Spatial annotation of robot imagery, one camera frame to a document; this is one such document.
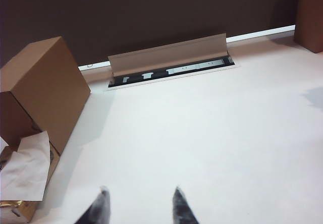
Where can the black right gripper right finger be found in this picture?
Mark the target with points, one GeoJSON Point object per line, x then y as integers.
{"type": "Point", "coordinates": [183, 211]}

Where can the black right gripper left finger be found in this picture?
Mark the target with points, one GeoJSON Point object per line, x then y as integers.
{"type": "Point", "coordinates": [99, 209]}

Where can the gold and white tissue pack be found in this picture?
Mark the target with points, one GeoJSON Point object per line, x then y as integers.
{"type": "Point", "coordinates": [24, 209]}

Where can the white tissue sheet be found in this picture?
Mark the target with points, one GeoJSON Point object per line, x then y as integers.
{"type": "Point", "coordinates": [25, 168]}

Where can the brown cardboard box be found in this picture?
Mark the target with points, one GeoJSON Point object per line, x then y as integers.
{"type": "Point", "coordinates": [50, 82]}
{"type": "Point", "coordinates": [310, 14]}

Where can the wide brown desk partition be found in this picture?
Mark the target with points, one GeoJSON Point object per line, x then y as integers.
{"type": "Point", "coordinates": [151, 12]}

